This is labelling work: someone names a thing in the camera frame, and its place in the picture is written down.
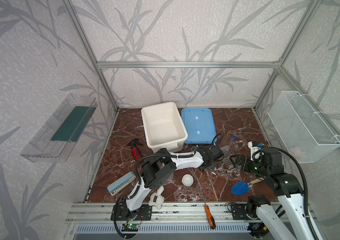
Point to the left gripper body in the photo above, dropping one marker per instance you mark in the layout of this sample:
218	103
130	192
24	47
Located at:
211	160

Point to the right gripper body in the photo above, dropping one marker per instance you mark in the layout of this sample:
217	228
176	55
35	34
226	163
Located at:
241	162

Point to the clear plastic measuring beaker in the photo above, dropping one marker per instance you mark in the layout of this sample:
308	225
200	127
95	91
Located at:
169	178

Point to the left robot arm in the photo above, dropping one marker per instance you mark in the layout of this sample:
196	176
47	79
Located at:
152	171

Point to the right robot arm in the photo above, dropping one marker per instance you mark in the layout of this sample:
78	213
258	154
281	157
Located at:
291	193

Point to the clear plastic pipette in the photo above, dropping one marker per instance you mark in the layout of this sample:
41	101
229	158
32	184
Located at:
201	190

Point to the blue plastic bin lid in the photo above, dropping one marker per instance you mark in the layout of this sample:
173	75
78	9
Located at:
199	125

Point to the small white ceramic bowl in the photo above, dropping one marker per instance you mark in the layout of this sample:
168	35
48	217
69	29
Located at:
187	180

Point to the pink object in basket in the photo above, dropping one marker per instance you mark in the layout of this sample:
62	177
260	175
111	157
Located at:
296	152

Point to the white plastic storage bin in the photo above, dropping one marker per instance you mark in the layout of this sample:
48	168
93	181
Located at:
164	127

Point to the light blue stapler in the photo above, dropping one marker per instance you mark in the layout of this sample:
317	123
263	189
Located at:
119	184

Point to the left circuit board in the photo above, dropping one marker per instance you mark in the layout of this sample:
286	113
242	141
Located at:
130	227

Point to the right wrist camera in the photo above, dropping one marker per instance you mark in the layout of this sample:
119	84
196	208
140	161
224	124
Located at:
255	150

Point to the blue garden trowel wooden handle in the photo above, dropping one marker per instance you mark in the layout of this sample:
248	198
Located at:
241	187

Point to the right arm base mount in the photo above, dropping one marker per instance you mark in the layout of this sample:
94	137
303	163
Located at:
238	211

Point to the orange handled screwdriver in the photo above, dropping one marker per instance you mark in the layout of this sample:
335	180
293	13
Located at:
210	218

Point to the white wire mesh basket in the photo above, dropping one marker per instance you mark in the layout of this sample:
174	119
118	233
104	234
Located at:
299	125

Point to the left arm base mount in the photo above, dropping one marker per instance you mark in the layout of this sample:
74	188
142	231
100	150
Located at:
121	212

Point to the clear wall shelf green mat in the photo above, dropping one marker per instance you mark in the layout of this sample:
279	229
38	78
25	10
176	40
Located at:
57	138

